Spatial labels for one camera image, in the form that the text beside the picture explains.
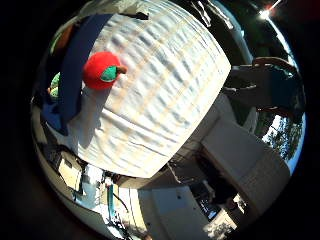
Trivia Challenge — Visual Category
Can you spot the person in black clothes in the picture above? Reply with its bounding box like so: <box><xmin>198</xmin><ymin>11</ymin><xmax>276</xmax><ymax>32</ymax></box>
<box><xmin>203</xmin><ymin>163</ymin><xmax>239</xmax><ymax>208</ymax></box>

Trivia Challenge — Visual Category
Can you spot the white tablecloth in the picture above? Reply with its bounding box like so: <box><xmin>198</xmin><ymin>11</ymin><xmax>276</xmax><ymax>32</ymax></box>
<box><xmin>46</xmin><ymin>1</ymin><xmax>232</xmax><ymax>179</ymax></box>

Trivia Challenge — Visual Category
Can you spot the blue plastic container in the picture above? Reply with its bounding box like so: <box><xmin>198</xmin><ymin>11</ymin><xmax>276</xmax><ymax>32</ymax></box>
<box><xmin>39</xmin><ymin>13</ymin><xmax>114</xmax><ymax>136</ymax></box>

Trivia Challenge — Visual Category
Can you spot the small green plush toy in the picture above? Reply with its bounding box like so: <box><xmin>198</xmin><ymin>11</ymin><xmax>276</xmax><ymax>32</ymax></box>
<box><xmin>48</xmin><ymin>72</ymin><xmax>62</xmax><ymax>99</ymax></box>

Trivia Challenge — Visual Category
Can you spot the white block wall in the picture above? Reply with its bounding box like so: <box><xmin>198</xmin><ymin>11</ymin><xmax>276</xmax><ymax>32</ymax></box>
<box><xmin>199</xmin><ymin>116</ymin><xmax>291</xmax><ymax>214</ymax></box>

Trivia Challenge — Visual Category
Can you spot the person in blue shirt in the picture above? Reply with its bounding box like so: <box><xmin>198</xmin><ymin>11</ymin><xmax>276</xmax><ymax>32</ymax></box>
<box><xmin>223</xmin><ymin>56</ymin><xmax>306</xmax><ymax>124</ymax></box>

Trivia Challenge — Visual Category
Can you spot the red plush apple toy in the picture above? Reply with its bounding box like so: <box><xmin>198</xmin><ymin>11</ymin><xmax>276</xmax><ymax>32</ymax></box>
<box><xmin>82</xmin><ymin>50</ymin><xmax>129</xmax><ymax>91</ymax></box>

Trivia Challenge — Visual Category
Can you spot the white black cable bundle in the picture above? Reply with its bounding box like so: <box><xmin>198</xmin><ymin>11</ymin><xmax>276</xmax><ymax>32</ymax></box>
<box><xmin>190</xmin><ymin>0</ymin><xmax>234</xmax><ymax>29</ymax></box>

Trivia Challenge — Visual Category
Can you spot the dark glass window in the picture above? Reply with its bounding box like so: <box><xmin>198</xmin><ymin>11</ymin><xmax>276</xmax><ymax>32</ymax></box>
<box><xmin>189</xmin><ymin>181</ymin><xmax>221</xmax><ymax>221</ymax></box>

